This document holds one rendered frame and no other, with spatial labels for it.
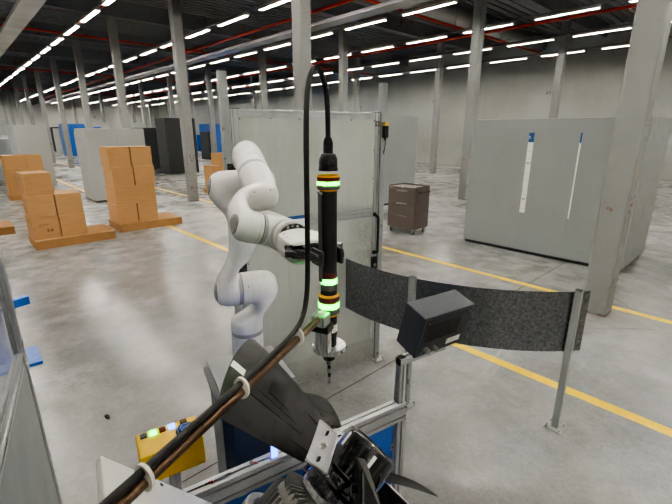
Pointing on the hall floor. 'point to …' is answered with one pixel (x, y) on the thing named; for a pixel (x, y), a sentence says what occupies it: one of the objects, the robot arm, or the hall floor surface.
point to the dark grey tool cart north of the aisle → (408, 206)
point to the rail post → (398, 451)
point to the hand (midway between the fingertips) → (327, 255)
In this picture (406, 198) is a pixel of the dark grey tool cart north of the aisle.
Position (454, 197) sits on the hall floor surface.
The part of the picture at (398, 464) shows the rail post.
